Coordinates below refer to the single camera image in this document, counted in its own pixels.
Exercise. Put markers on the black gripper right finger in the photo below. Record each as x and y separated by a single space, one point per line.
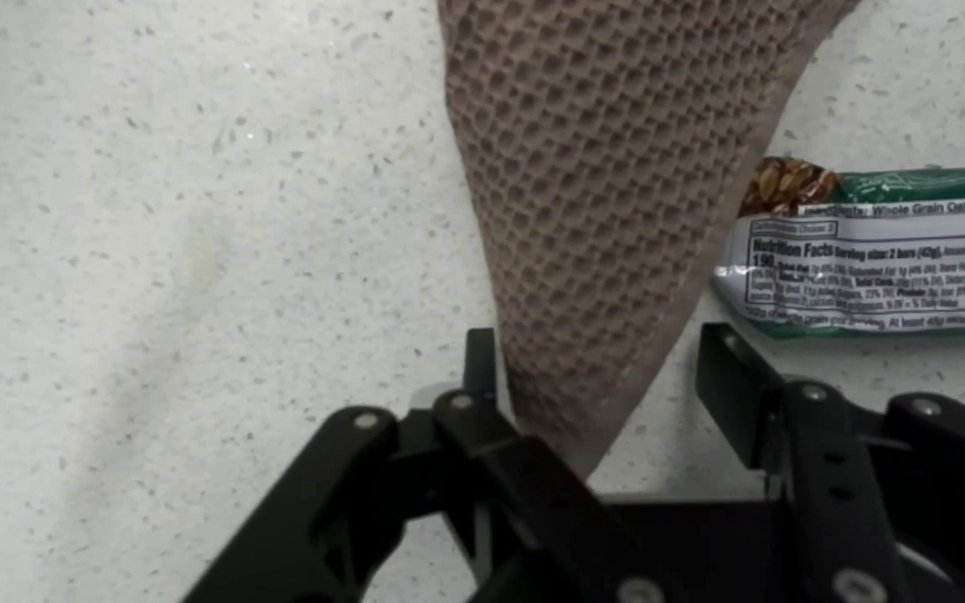
896 505

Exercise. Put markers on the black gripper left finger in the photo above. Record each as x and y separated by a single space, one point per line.
369 513

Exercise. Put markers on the brown waffle towel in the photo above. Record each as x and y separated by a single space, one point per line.
619 221

